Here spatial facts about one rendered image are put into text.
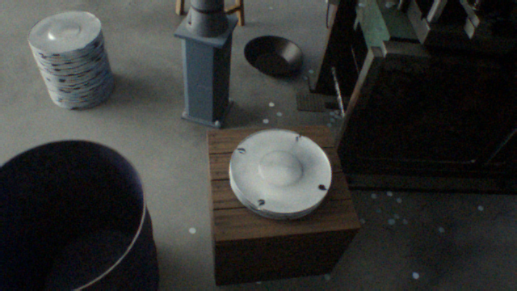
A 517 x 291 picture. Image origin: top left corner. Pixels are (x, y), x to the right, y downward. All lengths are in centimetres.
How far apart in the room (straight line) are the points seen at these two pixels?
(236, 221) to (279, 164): 21
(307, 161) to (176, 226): 56
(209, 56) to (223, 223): 66
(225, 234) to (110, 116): 94
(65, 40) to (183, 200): 79
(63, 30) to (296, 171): 113
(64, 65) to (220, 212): 93
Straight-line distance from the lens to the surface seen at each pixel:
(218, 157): 119
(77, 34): 176
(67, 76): 175
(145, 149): 167
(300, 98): 166
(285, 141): 120
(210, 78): 154
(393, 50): 121
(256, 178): 110
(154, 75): 197
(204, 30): 142
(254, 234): 106
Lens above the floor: 130
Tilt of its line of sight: 51 degrees down
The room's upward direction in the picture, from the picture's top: 9 degrees clockwise
